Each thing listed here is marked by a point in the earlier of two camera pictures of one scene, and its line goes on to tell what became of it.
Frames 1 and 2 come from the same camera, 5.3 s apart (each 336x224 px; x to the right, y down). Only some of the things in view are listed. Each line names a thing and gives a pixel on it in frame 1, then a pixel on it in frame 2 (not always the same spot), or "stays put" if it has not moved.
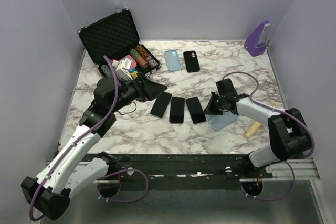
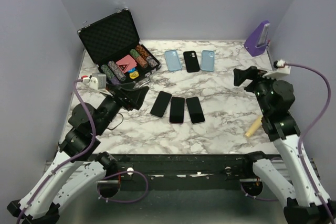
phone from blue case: (160, 104) stays put
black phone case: (191, 61) stays put
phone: (195, 110) stays put
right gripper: (210, 109) → (252, 73)
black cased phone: (177, 110) stays put
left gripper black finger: (154, 89) → (137, 96)
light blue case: (217, 121) → (207, 60)
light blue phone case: (172, 60) stays put
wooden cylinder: (254, 127) stays put
